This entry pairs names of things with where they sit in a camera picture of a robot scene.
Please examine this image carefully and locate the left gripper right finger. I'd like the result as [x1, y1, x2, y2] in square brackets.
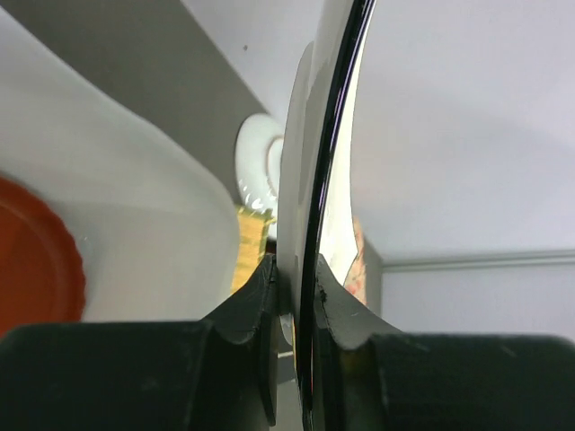
[313, 259, 574, 430]

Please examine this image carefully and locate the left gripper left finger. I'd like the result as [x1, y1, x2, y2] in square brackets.
[1, 255, 278, 430]

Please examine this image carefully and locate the yellow woven square plate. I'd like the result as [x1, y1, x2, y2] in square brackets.
[230, 206, 275, 294]

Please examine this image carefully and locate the white square plate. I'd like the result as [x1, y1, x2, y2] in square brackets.
[277, 1, 376, 430]

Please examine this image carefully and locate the red round plate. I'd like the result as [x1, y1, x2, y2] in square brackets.
[1, 178, 86, 335]

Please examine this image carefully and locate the white plastic bin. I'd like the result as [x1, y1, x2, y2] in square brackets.
[1, 12, 239, 321]

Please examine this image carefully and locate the floral pink cloth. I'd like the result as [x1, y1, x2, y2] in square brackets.
[344, 217, 367, 305]

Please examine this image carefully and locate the white round rimmed plate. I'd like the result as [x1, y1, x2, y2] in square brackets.
[234, 113, 284, 241]

